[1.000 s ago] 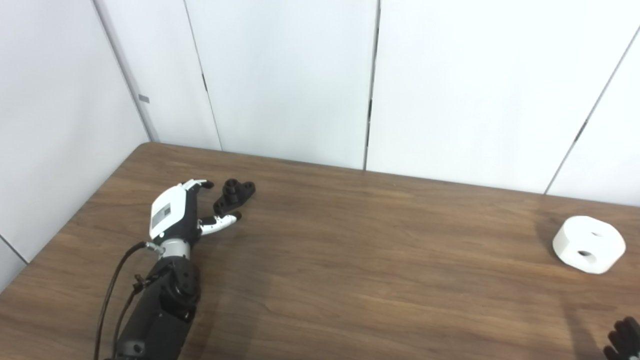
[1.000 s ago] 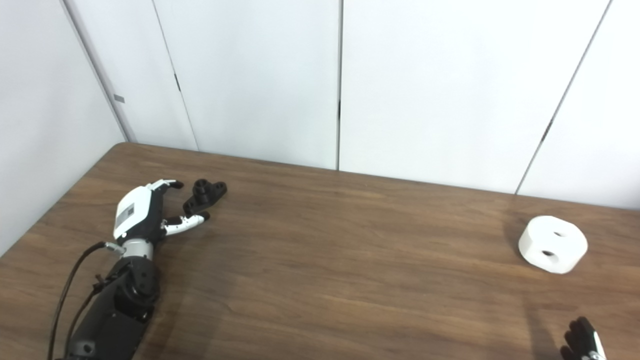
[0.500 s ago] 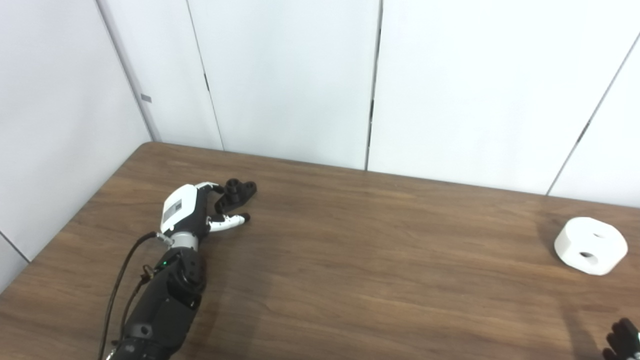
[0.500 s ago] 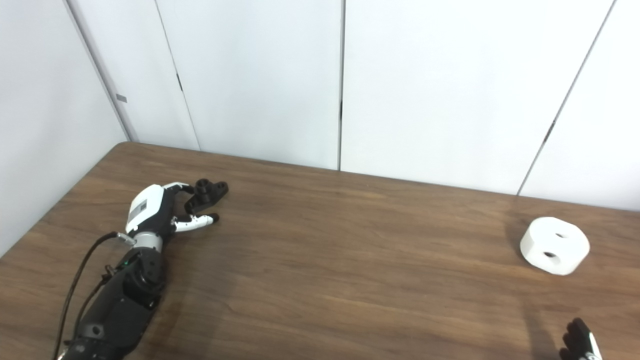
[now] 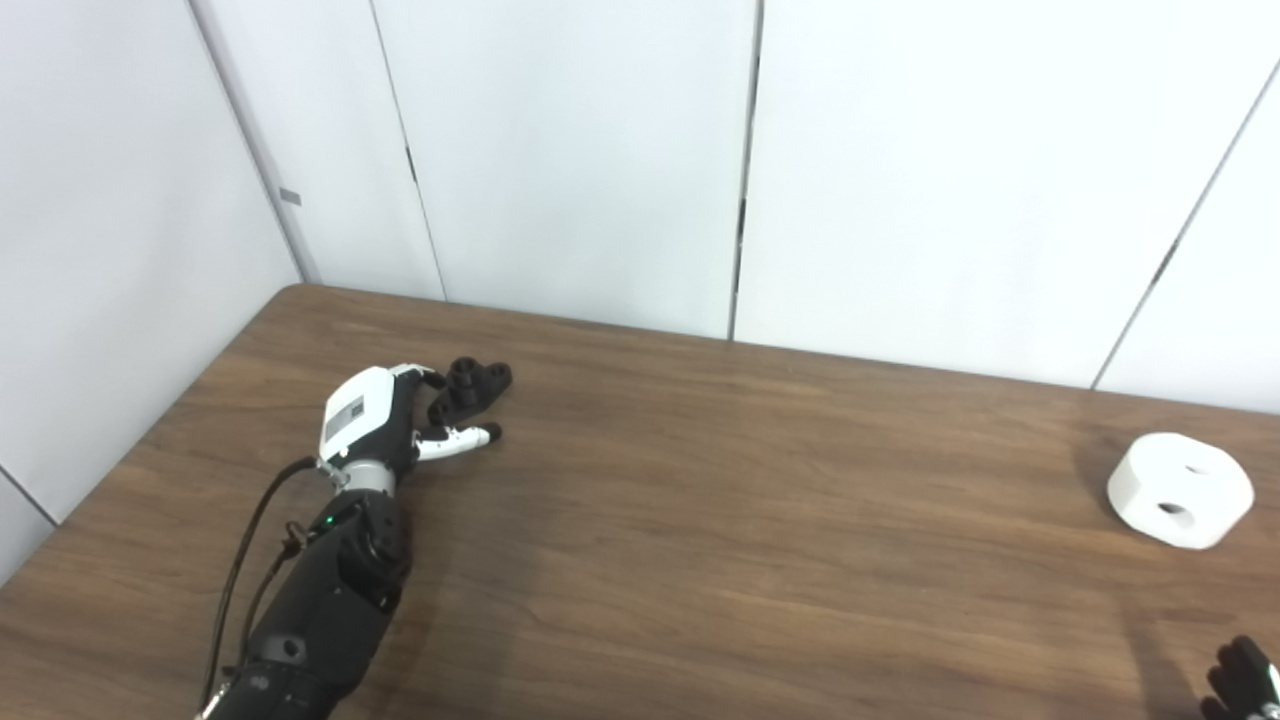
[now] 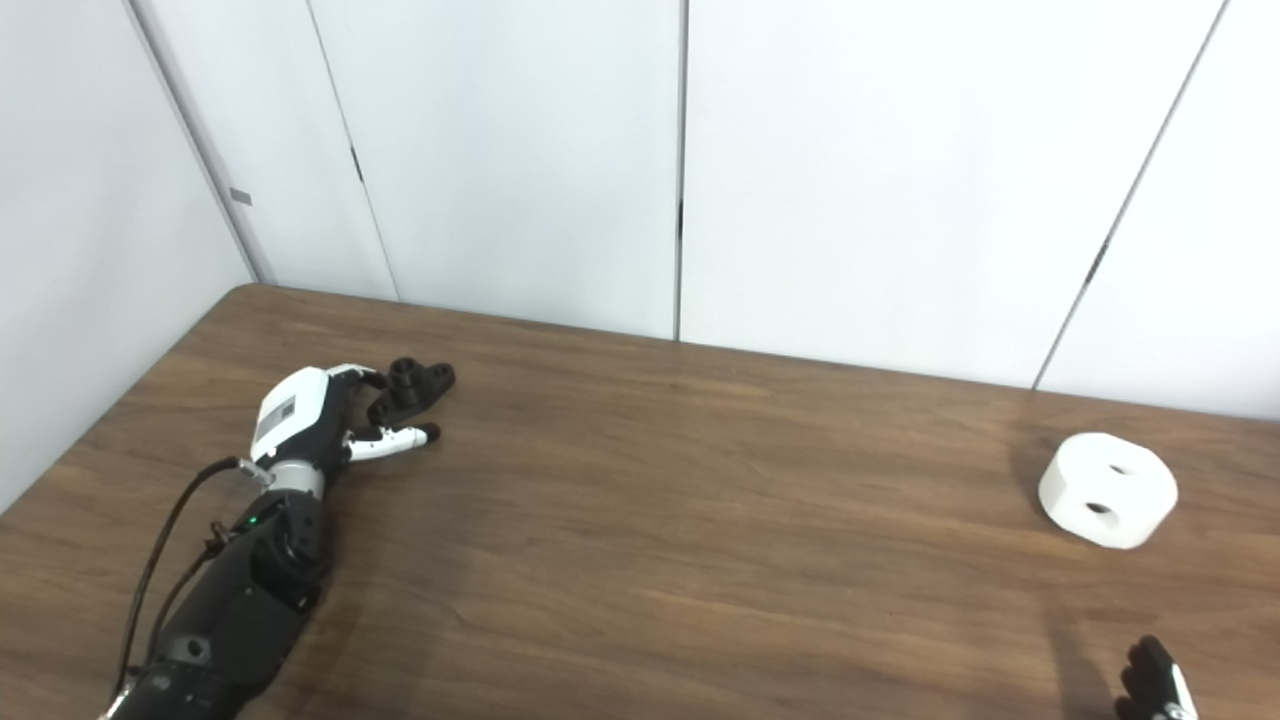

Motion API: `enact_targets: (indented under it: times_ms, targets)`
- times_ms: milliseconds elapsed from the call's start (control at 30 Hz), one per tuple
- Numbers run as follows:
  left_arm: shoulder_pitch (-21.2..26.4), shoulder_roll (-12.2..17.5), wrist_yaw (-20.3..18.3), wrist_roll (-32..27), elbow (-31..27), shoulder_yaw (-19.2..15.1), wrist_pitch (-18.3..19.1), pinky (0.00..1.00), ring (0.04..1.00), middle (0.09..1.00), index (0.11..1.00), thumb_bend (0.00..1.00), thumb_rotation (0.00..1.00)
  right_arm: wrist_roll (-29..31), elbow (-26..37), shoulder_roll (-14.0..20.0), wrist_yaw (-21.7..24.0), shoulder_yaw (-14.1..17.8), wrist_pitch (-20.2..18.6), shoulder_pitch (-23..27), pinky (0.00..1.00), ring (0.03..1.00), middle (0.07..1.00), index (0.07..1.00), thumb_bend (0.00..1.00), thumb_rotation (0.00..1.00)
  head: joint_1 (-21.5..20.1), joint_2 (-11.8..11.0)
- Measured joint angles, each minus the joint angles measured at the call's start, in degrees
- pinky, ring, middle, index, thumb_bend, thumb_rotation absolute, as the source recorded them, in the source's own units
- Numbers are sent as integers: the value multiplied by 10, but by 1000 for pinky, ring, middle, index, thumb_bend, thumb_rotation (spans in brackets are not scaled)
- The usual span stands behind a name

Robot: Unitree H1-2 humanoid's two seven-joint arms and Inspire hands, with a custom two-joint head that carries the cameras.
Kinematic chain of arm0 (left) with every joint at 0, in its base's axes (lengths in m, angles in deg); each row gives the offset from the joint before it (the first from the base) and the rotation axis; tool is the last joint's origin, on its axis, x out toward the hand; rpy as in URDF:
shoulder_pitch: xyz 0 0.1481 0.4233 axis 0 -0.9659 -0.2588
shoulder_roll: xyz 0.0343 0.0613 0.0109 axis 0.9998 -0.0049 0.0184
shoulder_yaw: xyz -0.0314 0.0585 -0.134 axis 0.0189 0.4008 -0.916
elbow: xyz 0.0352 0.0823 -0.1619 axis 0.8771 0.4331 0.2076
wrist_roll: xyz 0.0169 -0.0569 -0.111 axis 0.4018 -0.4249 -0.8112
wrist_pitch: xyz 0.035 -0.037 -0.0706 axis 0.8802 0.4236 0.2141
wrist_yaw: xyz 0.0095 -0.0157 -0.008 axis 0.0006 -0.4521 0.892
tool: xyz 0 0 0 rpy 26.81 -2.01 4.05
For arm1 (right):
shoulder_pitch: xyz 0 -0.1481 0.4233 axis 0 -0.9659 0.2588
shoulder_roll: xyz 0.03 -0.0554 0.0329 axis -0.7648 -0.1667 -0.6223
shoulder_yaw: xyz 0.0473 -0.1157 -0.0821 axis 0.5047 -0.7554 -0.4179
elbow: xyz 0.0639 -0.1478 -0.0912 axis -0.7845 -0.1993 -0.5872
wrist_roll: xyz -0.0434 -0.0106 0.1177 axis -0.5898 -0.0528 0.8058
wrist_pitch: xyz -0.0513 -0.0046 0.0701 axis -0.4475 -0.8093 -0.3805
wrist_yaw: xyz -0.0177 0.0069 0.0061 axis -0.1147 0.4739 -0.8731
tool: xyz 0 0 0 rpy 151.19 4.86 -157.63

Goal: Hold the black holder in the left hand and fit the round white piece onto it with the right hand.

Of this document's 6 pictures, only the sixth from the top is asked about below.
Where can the white and black left hand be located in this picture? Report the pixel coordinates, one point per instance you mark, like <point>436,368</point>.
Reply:
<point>295,415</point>

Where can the white and black right hand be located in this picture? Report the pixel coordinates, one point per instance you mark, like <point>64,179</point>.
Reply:
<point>1155,690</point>

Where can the black flanged holder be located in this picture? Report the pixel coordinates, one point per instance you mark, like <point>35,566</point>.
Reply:
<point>412,388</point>

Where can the round white piece with holes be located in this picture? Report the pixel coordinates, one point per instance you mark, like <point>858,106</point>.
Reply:
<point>1100,490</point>

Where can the small grey wall tag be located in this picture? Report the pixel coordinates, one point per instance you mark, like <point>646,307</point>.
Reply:
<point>240,197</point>

